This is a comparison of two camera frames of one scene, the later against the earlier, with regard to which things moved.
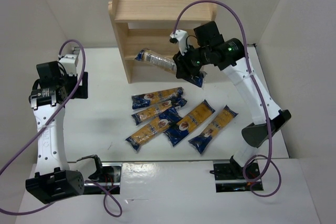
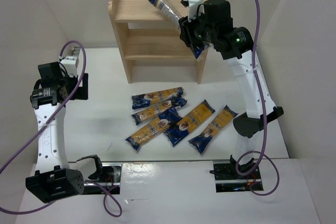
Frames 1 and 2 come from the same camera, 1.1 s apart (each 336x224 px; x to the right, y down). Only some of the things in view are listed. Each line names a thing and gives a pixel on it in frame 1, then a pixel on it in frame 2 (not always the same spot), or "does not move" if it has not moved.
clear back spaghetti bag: x=166 y=62 → x=164 y=3
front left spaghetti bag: x=166 y=119 does not move
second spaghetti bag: x=139 y=117 does not move
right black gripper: x=184 y=66 → x=185 y=32
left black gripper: x=82 y=85 does not move
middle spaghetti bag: x=181 y=129 does not move
